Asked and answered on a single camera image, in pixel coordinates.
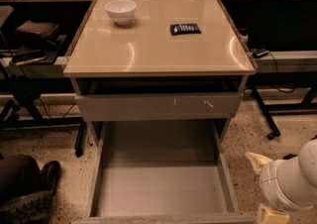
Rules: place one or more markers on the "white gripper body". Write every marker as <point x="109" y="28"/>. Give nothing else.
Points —
<point x="269" y="181"/>

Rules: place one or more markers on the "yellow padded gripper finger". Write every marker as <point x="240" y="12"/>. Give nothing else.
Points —
<point x="259" y="162"/>
<point x="268" y="215"/>

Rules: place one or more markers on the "grey drawer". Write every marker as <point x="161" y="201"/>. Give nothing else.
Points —
<point x="162" y="172"/>
<point x="135" y="99"/>

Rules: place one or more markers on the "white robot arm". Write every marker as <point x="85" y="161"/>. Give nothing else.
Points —
<point x="308" y="153"/>

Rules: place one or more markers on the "grey drawer cabinet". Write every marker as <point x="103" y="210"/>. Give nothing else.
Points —
<point x="146" y="48"/>

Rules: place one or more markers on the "grey top drawer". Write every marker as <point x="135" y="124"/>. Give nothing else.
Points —
<point x="135" y="99"/>

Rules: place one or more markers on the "black power adapter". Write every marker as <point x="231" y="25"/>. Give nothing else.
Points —
<point x="258" y="53"/>

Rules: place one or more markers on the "dark blue snack packet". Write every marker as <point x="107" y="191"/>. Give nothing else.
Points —
<point x="184" y="29"/>

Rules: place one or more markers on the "white ceramic bowl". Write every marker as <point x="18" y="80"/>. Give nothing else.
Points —
<point x="121" y="12"/>

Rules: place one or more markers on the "black boot lower left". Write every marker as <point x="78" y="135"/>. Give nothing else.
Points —
<point x="34" y="207"/>

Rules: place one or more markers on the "dark trouser leg left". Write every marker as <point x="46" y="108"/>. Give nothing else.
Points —
<point x="19" y="175"/>

